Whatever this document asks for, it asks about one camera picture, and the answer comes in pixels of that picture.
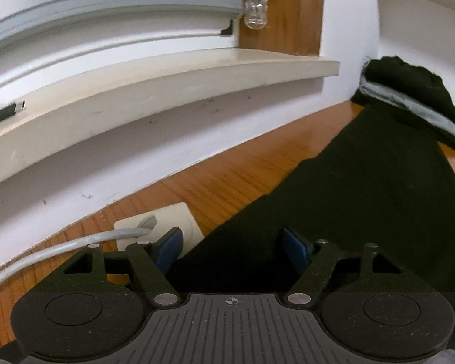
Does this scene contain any white cable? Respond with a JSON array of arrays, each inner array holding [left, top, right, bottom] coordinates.
[[0, 216, 157, 298]]

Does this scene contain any brown wooden window frame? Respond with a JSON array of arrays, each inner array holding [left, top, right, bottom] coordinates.
[[237, 0, 325, 57]]

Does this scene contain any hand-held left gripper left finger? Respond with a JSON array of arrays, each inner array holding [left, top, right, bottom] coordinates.
[[61, 227, 184, 308]]

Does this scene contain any black fleece garment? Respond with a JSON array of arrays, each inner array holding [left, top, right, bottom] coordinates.
[[169, 102, 455, 294]]

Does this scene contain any beige cable grommet plate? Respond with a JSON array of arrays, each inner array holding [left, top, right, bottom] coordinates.
[[114, 202, 205, 258]]

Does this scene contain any beige window sill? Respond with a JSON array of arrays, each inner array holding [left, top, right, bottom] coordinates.
[[0, 49, 341, 192]]

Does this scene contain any black USB cable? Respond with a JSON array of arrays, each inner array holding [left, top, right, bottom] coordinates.
[[0, 100, 26, 125]]

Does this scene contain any white window frame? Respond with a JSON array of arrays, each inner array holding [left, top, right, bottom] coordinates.
[[0, 9, 239, 114]]

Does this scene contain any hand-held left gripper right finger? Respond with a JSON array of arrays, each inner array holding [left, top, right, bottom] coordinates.
[[281, 227, 407, 308]]

